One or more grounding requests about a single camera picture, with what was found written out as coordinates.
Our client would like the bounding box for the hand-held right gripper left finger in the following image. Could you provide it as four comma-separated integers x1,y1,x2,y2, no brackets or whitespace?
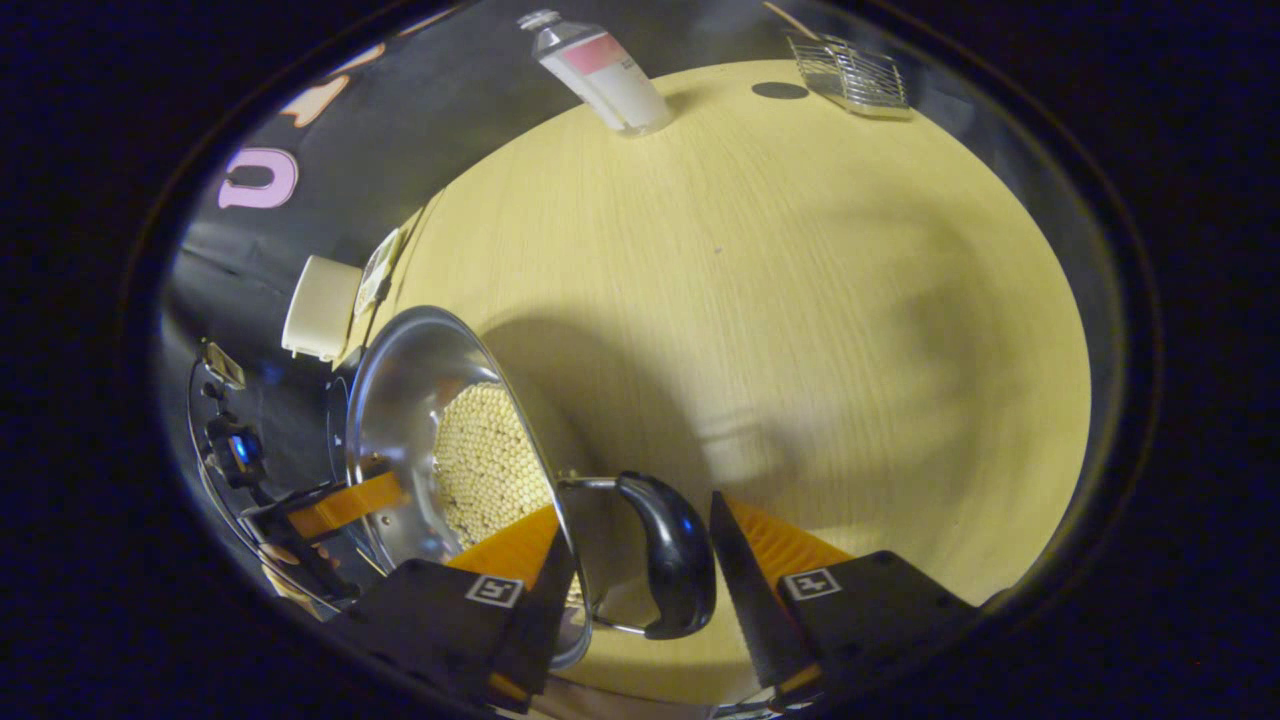
330,503,578,713

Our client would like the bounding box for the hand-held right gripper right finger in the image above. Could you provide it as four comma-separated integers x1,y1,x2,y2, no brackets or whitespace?
708,490,986,713

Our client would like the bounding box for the stainless steel pot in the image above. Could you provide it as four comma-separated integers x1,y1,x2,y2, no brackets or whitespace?
345,305,718,669

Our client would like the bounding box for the pile of yellow beans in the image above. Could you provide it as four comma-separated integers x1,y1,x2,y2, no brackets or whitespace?
432,382,553,549

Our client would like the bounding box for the white toaster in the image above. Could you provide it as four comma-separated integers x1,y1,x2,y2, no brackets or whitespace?
281,255,364,363

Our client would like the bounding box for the white divided seed tray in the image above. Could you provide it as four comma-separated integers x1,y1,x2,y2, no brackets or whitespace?
355,228,403,319

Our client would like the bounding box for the black backdrop cloth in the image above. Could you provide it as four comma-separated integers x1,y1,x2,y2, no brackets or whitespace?
160,0,561,481

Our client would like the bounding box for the clear bottle pink label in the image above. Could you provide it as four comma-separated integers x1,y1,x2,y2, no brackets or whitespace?
517,9,674,137

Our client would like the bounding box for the wooden stick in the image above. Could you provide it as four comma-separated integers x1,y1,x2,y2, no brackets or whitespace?
765,0,816,41

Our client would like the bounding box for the metal wire holder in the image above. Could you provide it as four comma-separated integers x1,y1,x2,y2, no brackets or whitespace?
787,33,912,119

